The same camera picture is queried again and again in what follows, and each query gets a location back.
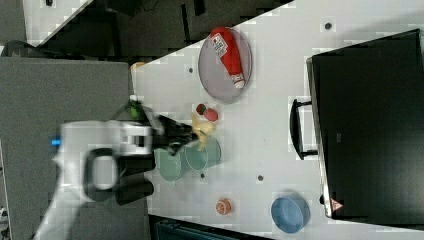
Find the red plush ketchup bottle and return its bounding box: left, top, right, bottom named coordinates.
left=210, top=27, right=245, bottom=89

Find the yellow plush peeled banana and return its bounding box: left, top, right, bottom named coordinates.
left=191, top=113, right=216, bottom=151

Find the grey round plate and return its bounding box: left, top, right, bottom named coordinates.
left=198, top=27, right=252, bottom=103

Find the plush strawberry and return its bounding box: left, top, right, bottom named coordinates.
left=203, top=108, right=219, bottom=122

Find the blue plastic cup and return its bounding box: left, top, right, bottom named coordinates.
left=271, top=194, right=310, bottom=234

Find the black silver toaster oven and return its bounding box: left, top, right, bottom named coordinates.
left=290, top=29, right=424, bottom=230

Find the green squeeze bottle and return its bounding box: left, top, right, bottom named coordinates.
left=129, top=95, right=143, bottom=121

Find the red plush tomato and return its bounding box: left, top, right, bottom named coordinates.
left=196, top=104, right=206, bottom=115

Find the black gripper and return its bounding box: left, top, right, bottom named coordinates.
left=147, top=115, right=199, bottom=155

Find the plush orange slice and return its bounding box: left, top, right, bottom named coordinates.
left=215, top=198, right=232, bottom=215

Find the green measuring cup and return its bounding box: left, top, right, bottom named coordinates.
left=184, top=137, right=221, bottom=171

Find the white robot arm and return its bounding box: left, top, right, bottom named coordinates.
left=33, top=115, right=198, bottom=240

